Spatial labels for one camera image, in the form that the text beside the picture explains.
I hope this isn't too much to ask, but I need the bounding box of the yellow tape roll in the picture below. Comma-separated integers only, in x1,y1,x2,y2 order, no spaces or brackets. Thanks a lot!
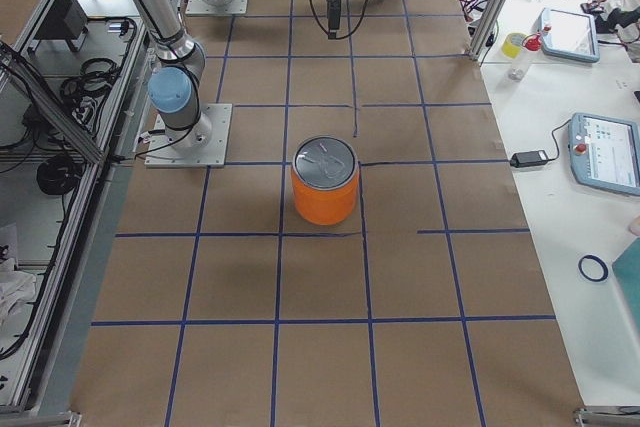
501,32,527,59

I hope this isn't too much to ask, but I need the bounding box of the orange can with grey lid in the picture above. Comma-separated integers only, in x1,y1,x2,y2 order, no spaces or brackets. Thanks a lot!
291,136,359,226

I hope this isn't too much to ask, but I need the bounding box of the teach pendant far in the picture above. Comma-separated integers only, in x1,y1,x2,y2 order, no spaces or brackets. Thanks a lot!
536,7,600,63

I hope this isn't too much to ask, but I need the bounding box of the teach pendant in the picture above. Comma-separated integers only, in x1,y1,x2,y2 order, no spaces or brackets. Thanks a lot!
536,7,600,63
568,113,639,197

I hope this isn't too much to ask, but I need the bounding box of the black power brick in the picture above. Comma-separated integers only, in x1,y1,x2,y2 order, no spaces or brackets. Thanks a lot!
509,150,550,168

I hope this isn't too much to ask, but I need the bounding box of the teach pendant near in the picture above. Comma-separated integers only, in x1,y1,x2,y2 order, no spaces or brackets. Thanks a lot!
568,113,639,197

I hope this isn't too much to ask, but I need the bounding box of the teal board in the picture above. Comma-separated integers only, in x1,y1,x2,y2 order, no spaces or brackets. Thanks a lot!
613,238,640,324

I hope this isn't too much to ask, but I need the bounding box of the white crumpled cloth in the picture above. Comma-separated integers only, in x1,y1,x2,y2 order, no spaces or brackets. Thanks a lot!
0,226,37,333

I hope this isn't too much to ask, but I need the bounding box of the blue tape ring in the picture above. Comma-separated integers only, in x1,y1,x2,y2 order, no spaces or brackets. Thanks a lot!
578,255,610,284

